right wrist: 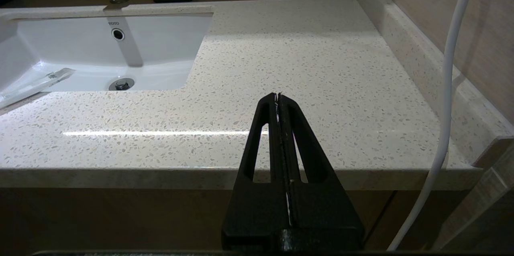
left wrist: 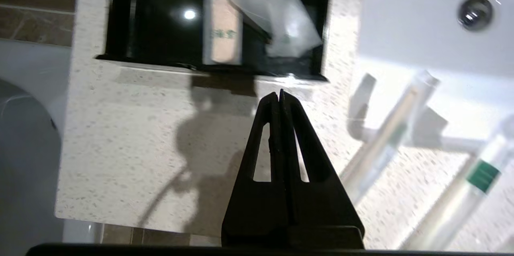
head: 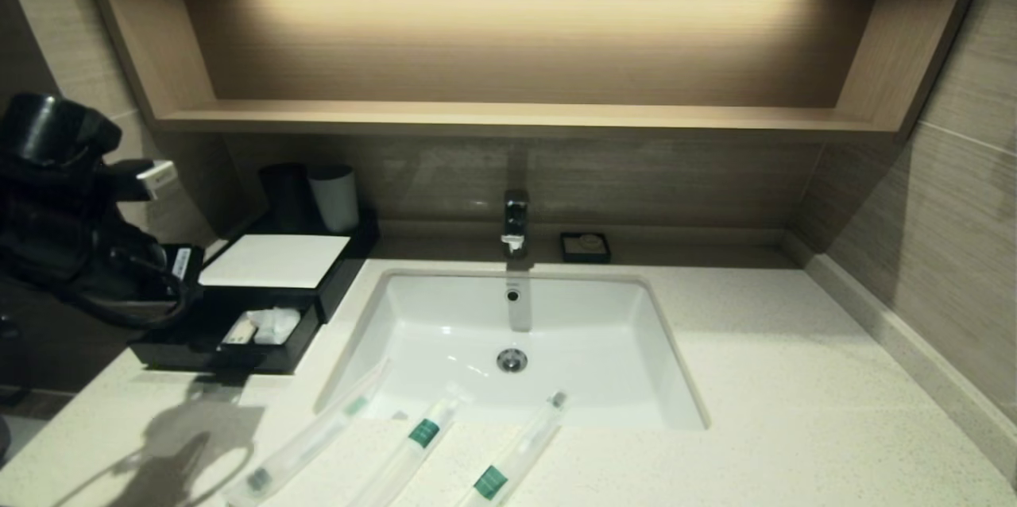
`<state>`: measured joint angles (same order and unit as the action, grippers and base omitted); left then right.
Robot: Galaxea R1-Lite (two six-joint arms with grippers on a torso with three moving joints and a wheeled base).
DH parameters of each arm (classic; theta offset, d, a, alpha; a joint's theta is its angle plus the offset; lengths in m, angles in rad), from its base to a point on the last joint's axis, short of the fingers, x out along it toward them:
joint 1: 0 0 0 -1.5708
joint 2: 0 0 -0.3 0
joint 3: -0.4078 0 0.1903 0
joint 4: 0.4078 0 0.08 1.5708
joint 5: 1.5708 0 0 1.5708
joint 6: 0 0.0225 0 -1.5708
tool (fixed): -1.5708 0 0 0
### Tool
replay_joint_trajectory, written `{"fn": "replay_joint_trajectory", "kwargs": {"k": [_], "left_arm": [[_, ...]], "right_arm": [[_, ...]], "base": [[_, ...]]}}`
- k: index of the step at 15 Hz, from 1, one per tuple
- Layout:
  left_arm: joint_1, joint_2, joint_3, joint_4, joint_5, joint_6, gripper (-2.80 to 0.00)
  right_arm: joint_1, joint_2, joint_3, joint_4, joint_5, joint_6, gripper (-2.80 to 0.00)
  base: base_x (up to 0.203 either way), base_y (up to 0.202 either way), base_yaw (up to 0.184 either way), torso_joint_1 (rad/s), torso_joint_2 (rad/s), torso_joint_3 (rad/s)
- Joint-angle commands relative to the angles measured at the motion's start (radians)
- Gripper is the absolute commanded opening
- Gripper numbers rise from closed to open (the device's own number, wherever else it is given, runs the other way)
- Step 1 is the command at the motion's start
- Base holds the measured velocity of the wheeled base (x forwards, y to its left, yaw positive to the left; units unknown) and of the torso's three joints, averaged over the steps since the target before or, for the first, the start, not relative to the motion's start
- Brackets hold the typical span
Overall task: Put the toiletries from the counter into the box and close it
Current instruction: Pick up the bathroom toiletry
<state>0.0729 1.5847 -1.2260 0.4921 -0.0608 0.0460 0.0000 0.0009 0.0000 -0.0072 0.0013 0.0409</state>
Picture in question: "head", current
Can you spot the green-banded pack, grey-bristled toothbrush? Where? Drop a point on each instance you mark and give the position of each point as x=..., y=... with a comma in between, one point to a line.
x=516, y=451

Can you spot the black cup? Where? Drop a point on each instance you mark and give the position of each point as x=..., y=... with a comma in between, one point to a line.
x=286, y=197

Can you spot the round soap bar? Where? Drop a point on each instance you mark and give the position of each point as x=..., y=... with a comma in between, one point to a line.
x=589, y=242

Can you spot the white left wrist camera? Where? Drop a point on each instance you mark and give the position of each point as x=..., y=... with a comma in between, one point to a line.
x=157, y=179

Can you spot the clear pack with dark toothbrush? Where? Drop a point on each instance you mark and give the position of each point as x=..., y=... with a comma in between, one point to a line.
x=306, y=443

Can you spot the white cup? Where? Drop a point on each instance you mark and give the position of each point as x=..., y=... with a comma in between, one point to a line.
x=337, y=201

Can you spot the wooden wall shelf niche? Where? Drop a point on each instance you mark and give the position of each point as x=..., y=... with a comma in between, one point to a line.
x=516, y=119

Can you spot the white card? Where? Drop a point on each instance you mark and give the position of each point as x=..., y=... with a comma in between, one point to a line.
x=274, y=262

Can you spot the white sink basin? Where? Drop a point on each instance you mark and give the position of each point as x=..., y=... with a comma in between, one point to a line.
x=588, y=348

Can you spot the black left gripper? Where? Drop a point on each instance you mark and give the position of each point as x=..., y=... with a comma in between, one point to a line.
x=147, y=265

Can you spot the chrome faucet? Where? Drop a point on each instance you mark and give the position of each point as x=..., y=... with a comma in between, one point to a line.
x=515, y=221

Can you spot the chrome sink drain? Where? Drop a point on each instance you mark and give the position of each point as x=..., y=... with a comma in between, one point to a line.
x=512, y=361

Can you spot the black soap dish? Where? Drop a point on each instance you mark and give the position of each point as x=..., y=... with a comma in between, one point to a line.
x=567, y=253

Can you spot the green-banded pack, white tube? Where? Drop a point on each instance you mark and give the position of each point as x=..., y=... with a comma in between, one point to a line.
x=413, y=447

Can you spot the white wrapped amenity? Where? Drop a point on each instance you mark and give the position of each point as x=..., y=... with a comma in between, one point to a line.
x=278, y=324

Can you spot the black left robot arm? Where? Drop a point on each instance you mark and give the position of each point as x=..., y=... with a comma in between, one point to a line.
x=48, y=141

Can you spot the black amenity box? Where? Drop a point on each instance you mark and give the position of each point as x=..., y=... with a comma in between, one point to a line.
x=349, y=268

